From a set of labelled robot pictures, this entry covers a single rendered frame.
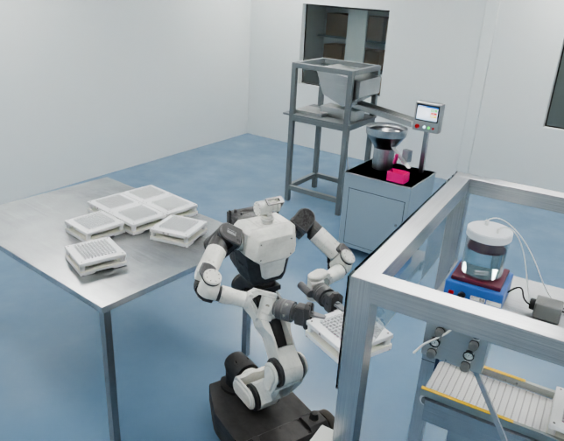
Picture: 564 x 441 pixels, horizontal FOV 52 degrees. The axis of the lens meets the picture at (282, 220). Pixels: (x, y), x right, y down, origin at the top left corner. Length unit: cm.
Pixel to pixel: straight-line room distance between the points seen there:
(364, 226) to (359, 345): 365
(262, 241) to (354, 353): 116
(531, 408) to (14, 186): 539
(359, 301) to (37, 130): 546
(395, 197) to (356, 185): 37
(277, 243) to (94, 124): 464
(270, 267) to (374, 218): 248
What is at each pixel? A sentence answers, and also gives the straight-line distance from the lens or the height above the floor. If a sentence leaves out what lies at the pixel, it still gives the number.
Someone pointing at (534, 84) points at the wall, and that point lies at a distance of 720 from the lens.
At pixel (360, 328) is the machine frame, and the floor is 151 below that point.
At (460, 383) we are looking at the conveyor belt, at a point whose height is 83.
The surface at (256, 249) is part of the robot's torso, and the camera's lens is 258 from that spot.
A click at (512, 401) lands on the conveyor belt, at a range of 250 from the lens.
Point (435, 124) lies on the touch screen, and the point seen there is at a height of 122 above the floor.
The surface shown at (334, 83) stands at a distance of 588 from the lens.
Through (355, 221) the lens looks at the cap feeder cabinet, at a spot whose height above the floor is 33.
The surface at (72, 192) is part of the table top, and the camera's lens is 422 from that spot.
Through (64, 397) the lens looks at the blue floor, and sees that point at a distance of 369.
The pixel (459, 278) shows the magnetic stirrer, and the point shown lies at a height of 135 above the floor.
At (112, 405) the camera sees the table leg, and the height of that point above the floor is 26.
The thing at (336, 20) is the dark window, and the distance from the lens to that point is 817.
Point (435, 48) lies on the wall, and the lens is 749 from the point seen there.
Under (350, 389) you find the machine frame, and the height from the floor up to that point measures 131.
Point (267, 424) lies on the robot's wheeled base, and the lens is 314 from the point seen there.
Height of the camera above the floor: 230
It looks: 23 degrees down
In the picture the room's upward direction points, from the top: 3 degrees clockwise
